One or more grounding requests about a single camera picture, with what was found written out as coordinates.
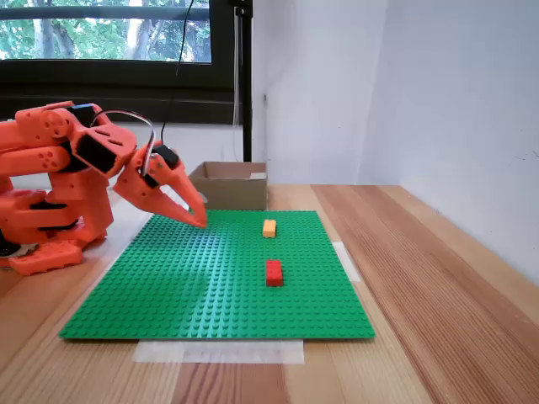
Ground red lego block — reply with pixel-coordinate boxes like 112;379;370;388
265;259;285;288

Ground translucent masking tape strip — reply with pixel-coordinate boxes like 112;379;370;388
132;338;305;365
331;241;362;284

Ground black hanging cable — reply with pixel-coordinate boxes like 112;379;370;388
161;0;195;146

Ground black framed window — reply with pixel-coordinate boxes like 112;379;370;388
0;0;237;125

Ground cardboard box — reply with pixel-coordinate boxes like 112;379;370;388
188;161;270;211

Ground white blind cord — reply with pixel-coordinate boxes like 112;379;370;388
232;8;245;127

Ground green lego baseplate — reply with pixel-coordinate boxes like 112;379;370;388
58;209;376;341

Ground gripper servo wire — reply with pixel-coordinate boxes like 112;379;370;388
90;109;157;178

